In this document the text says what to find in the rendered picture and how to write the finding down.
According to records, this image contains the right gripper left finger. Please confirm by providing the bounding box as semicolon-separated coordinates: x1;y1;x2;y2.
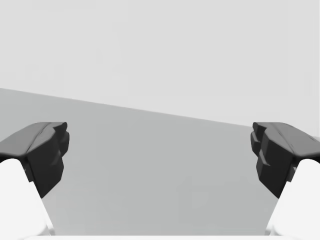
0;121;71;237

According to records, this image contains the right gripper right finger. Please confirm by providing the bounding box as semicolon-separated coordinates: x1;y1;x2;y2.
250;121;320;237

